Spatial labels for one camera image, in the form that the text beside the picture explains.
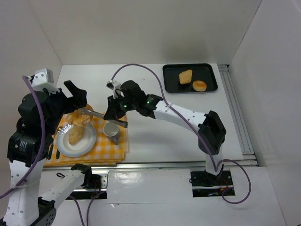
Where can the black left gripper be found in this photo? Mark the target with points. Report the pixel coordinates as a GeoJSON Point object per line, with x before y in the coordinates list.
{"type": "Point", "coordinates": [68, 103]}

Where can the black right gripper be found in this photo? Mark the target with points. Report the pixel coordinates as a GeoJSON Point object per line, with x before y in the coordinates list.
{"type": "Point", "coordinates": [114, 106]}

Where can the metal tongs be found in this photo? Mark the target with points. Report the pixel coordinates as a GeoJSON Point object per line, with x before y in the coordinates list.
{"type": "Point", "coordinates": [89, 112]}

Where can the sugared orange donut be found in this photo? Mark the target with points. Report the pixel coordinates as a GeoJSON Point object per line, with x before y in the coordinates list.
{"type": "Point", "coordinates": [78, 119]}

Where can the long bread roll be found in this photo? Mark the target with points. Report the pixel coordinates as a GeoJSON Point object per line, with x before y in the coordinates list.
{"type": "Point", "coordinates": [76, 134]}

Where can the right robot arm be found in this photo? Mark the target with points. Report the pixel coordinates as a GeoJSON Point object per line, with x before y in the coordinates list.
{"type": "Point", "coordinates": [208, 127]}

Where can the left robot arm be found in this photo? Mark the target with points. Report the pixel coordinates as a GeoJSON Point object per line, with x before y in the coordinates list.
{"type": "Point", "coordinates": [41, 113]}

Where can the oval bread roll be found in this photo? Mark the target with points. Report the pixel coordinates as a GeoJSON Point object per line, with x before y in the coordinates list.
{"type": "Point", "coordinates": [185, 77]}

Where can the purple mug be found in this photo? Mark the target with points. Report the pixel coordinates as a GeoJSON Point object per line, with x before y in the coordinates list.
{"type": "Point", "coordinates": [112, 132]}

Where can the white plate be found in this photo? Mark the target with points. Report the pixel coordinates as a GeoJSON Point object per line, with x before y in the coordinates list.
{"type": "Point", "coordinates": [83, 146]}

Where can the yellow checkered cloth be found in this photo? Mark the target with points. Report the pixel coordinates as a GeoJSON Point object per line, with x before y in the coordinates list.
{"type": "Point", "coordinates": [104, 152]}

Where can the black tray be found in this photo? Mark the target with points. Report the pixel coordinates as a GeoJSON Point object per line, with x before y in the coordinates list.
{"type": "Point", "coordinates": [200, 72]}

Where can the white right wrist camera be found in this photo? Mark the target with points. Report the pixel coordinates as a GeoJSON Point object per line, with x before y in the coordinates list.
{"type": "Point", "coordinates": [115, 87]}

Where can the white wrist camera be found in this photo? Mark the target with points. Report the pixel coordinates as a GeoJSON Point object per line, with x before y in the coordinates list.
{"type": "Point", "coordinates": [115, 87]}
{"type": "Point", "coordinates": [42, 79]}

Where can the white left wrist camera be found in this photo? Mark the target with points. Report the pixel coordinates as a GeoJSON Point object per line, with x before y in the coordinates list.
{"type": "Point", "coordinates": [42, 79]}

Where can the green handled cutlery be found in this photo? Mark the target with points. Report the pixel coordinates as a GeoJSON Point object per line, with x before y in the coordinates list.
{"type": "Point", "coordinates": [57, 154]}
{"type": "Point", "coordinates": [52, 145]}

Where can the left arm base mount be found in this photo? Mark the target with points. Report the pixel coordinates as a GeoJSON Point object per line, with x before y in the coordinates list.
{"type": "Point", "coordinates": [97, 188]}

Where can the glazed ring donut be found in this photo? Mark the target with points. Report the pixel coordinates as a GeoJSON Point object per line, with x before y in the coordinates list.
{"type": "Point", "coordinates": [199, 86]}

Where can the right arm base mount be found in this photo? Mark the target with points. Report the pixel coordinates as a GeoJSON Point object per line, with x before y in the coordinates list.
{"type": "Point", "coordinates": [204, 185]}

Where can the aluminium rail frame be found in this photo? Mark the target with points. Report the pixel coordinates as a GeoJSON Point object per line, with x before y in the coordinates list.
{"type": "Point", "coordinates": [156, 141]}

